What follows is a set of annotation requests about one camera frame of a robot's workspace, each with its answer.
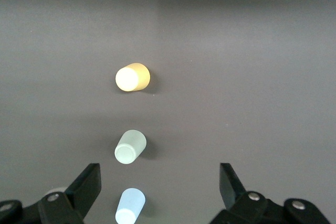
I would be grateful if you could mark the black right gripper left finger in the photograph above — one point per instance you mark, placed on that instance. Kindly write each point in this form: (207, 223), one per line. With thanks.
(84, 190)

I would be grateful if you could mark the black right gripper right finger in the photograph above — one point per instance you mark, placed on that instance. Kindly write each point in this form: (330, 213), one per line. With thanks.
(231, 187)

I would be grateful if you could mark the pale green plastic cup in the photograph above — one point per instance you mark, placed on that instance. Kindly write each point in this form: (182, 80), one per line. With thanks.
(130, 148)

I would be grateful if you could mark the yellow plastic cup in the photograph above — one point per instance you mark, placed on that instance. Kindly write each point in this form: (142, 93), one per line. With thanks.
(131, 78)

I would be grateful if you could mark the light blue plastic cup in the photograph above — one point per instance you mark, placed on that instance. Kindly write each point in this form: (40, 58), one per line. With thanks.
(130, 205)

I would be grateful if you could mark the dark grey table mat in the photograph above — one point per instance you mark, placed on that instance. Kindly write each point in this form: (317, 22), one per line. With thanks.
(236, 77)

